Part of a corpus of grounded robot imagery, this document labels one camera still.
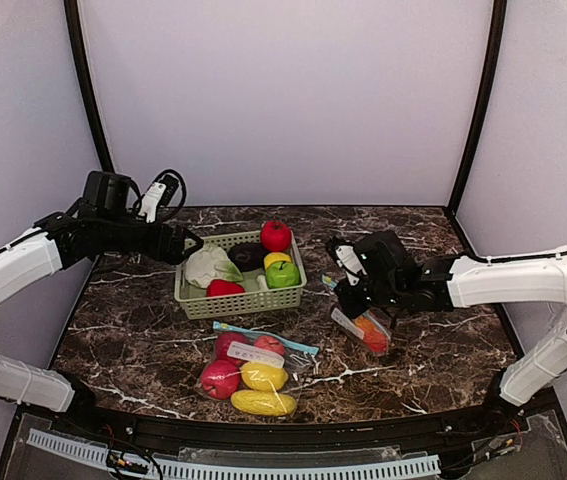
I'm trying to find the green apple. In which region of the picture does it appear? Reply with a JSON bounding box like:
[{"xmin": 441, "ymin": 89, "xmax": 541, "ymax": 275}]
[{"xmin": 265, "ymin": 261, "xmax": 301, "ymax": 289}]

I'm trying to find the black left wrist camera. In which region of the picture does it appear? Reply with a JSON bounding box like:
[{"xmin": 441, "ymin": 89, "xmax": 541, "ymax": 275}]
[{"xmin": 132, "ymin": 169, "xmax": 187, "ymax": 223}]

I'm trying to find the small yellow fruit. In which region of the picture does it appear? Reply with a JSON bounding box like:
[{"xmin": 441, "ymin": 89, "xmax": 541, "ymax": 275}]
[{"xmin": 264, "ymin": 252, "xmax": 293, "ymax": 270}]

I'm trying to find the large clear zip bag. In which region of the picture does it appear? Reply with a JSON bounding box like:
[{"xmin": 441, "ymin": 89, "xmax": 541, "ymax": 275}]
[{"xmin": 195, "ymin": 321, "xmax": 319, "ymax": 418}]

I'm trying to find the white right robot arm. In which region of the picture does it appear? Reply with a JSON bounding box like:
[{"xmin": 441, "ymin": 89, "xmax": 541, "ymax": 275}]
[{"xmin": 326, "ymin": 231, "xmax": 567, "ymax": 407}]

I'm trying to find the green perforated plastic basket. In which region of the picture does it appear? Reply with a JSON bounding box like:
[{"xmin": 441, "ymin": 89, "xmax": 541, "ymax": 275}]
[{"xmin": 174, "ymin": 237, "xmax": 307, "ymax": 320}]

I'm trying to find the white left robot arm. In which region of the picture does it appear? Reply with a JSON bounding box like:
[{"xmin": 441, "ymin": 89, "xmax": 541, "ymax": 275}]
[{"xmin": 0, "ymin": 169, "xmax": 203, "ymax": 414}]

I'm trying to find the white mushroom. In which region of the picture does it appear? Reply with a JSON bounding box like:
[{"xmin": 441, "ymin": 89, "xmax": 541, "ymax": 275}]
[{"xmin": 257, "ymin": 275, "xmax": 269, "ymax": 291}]

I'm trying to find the black table front rail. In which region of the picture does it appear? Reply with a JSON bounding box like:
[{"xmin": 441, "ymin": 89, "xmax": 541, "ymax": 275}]
[{"xmin": 52, "ymin": 394, "xmax": 564, "ymax": 456}]

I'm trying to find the yellow lemon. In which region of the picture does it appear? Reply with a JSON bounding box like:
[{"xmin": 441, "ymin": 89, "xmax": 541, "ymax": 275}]
[{"xmin": 240, "ymin": 362, "xmax": 289, "ymax": 392}]

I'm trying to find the red apple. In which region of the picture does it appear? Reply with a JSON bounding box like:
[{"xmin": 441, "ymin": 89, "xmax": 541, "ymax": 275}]
[{"xmin": 200, "ymin": 360, "xmax": 241, "ymax": 400}]

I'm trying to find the white slotted cable duct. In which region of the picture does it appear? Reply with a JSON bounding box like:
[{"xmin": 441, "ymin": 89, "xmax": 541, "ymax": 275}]
[{"xmin": 27, "ymin": 428, "xmax": 442, "ymax": 479}]

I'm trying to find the dark eggplant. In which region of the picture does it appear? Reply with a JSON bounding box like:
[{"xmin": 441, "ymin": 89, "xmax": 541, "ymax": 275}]
[{"xmin": 227, "ymin": 242, "xmax": 269, "ymax": 272}]

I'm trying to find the red bell pepper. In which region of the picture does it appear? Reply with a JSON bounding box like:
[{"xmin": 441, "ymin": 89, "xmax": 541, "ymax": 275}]
[{"xmin": 206, "ymin": 279, "xmax": 245, "ymax": 297}]

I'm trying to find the white cabbage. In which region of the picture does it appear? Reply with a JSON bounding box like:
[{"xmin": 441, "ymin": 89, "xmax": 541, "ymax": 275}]
[{"xmin": 184, "ymin": 244, "xmax": 244, "ymax": 289}]

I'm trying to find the small clear zip bag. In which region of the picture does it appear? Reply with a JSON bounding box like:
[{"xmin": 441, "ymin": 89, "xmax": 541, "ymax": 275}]
[{"xmin": 321, "ymin": 272, "xmax": 395, "ymax": 357}]

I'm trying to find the yellow wrinkled banana-like fruit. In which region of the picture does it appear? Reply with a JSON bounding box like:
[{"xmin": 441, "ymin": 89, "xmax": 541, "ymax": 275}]
[{"xmin": 230, "ymin": 390, "xmax": 297, "ymax": 417}]

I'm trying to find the orange pepper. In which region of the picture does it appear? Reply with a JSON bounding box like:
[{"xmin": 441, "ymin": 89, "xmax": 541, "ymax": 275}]
[{"xmin": 354, "ymin": 316, "xmax": 390, "ymax": 355}]

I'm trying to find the pink-red wrinkled fruit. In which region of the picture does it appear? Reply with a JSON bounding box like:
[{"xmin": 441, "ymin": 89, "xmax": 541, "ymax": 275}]
[{"xmin": 214, "ymin": 332, "xmax": 250, "ymax": 367}]

